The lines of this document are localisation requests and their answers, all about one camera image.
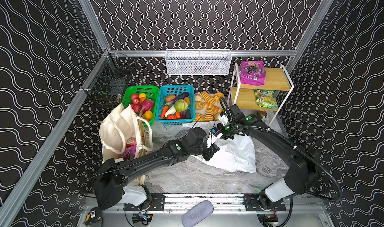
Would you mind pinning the pink dragon fruit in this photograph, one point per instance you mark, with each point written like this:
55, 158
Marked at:
146, 105

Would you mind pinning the red soda can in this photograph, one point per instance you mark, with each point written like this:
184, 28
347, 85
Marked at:
131, 142

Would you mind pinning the grey cloth pad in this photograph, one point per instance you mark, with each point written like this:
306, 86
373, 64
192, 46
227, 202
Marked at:
197, 214

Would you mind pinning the green plastic basket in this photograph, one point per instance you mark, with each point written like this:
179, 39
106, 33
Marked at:
152, 93

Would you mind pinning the floral canvas tote bag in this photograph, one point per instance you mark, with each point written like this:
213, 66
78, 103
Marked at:
145, 141

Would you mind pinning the green white can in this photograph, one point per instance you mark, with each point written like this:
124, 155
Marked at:
262, 115

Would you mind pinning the yellow orange pepper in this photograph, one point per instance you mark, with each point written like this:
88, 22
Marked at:
187, 100

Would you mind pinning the orange carrot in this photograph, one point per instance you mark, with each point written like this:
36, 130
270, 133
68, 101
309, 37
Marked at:
164, 111

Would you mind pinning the pumpkin shaped bread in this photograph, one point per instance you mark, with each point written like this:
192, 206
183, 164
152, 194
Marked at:
218, 96

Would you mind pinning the purple eggplant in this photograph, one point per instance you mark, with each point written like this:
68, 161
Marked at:
180, 97

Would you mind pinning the white plastic bag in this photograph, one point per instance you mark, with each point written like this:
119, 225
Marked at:
237, 155

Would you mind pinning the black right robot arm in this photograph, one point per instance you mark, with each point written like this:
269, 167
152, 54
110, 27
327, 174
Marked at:
305, 169

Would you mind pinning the green cabbage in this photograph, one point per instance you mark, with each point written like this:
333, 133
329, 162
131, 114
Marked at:
181, 105

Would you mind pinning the purple snack bag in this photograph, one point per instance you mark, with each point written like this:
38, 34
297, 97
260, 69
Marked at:
129, 153
252, 73

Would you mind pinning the brown potato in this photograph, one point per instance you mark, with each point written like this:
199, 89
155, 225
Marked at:
169, 98

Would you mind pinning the long striped bread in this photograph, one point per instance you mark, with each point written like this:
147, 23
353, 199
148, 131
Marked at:
213, 107

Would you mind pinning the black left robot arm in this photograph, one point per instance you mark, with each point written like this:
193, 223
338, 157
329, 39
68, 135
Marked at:
109, 181

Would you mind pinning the black wire wall basket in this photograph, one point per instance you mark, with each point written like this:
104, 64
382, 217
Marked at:
108, 87

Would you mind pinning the knotted round bun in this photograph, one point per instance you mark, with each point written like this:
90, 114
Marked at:
199, 118

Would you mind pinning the green yellow snack bag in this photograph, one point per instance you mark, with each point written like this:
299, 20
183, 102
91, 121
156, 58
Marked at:
265, 99

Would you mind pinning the white wooden two-tier shelf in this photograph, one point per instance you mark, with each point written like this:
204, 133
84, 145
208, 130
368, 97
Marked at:
277, 79

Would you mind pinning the cream canvas tote bag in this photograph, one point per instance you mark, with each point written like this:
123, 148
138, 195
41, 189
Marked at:
120, 125

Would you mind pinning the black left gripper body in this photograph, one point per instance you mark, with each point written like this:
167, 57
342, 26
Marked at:
208, 150

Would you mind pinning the yellow black tape measure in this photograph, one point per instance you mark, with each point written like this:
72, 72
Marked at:
93, 218

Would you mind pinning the white wire wall basket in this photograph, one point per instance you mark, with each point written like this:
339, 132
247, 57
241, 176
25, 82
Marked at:
195, 62

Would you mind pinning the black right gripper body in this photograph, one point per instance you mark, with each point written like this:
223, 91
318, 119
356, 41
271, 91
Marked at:
223, 130

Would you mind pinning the beige bread tray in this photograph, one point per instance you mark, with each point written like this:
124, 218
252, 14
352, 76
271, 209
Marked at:
205, 97

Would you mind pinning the striped bread roll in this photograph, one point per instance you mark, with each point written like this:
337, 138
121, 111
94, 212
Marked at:
209, 115

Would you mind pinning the teal plastic basket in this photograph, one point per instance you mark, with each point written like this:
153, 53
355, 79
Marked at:
175, 90

